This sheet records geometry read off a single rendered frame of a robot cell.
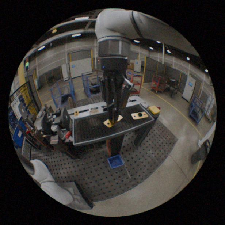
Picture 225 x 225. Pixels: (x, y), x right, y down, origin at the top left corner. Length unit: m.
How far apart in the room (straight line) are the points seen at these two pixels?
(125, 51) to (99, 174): 0.76
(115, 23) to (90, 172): 0.84
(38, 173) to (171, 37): 0.71
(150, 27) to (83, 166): 0.85
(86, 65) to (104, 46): 8.38
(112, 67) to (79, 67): 8.28
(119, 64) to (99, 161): 0.70
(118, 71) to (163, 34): 0.15
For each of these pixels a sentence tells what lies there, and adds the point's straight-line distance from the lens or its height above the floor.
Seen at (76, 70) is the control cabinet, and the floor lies 0.83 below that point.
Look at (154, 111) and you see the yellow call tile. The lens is 0.43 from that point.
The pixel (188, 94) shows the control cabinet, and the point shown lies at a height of 0.56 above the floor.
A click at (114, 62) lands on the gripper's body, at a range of 0.18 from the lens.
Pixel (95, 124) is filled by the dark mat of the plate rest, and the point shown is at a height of 1.16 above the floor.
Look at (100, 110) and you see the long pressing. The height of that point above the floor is 1.00.
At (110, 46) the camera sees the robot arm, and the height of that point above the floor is 1.43.
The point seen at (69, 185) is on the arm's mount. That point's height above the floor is 0.80.
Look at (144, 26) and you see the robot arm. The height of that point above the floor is 1.49.
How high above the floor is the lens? 1.39
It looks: 41 degrees down
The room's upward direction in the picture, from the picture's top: straight up
